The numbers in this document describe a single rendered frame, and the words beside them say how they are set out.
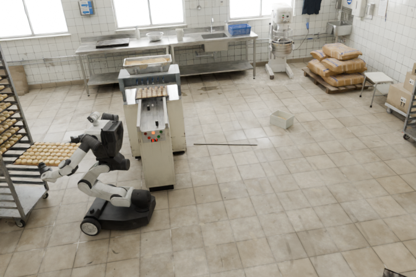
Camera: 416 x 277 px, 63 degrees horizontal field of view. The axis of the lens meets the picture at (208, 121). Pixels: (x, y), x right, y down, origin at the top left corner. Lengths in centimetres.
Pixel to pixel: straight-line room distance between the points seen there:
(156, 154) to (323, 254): 191
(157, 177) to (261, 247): 137
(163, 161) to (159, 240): 84
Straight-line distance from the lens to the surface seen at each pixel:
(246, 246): 342
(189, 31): 723
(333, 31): 762
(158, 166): 385
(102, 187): 367
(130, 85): 423
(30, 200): 427
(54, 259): 370
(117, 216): 363
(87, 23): 732
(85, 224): 370
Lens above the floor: 255
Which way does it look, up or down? 28 degrees down
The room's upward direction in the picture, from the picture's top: 3 degrees counter-clockwise
